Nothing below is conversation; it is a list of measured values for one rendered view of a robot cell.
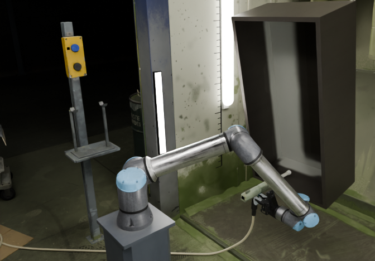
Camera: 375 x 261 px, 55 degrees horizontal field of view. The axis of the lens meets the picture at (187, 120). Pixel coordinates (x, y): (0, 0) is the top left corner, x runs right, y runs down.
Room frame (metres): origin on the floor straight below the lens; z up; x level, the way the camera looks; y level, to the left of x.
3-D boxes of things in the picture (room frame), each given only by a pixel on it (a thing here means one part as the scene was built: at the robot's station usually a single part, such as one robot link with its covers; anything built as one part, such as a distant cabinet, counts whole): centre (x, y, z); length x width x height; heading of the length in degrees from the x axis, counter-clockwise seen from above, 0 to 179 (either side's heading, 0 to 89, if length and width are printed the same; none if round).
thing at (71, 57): (2.36, 0.72, 1.42); 0.12 x 0.06 x 0.26; 127
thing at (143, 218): (1.64, 0.30, 0.69); 0.19 x 0.19 x 0.10
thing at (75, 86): (2.40, 0.76, 0.82); 0.06 x 0.06 x 1.64; 37
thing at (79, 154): (2.28, 0.65, 0.95); 0.26 x 0.15 x 0.32; 127
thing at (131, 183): (1.65, 0.30, 0.83); 0.17 x 0.15 x 0.18; 3
